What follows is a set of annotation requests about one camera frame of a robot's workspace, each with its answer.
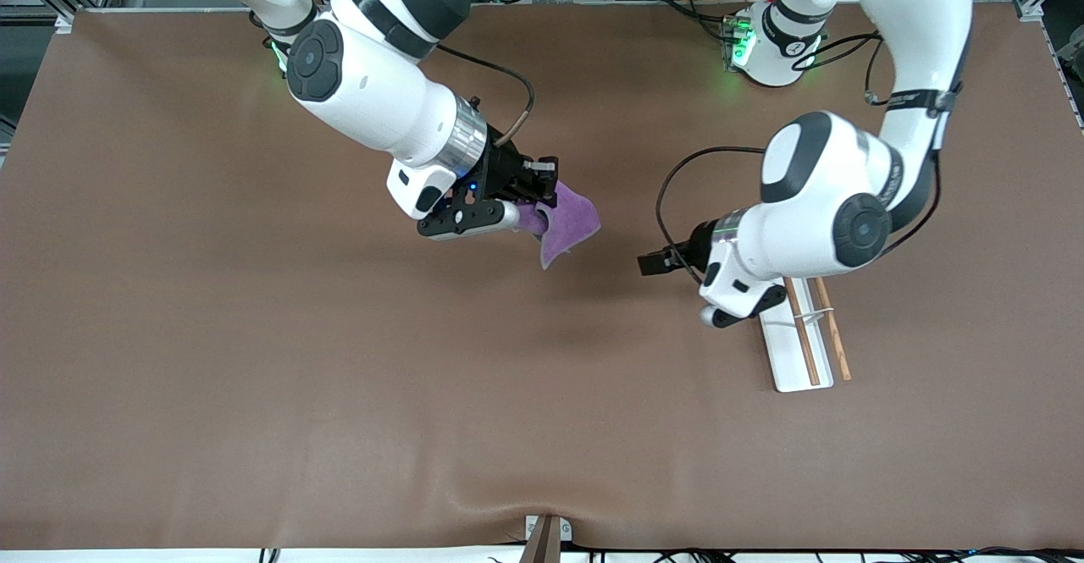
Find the purple microfibre towel grey edge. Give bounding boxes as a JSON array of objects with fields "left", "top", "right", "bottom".
[{"left": 517, "top": 180, "right": 602, "bottom": 270}]

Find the brown table cover mat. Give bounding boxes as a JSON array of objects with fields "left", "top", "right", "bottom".
[{"left": 0, "top": 0, "right": 1084, "bottom": 552}]

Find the white bracket with brown post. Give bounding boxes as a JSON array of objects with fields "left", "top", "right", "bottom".
[{"left": 518, "top": 515, "right": 573, "bottom": 563}]

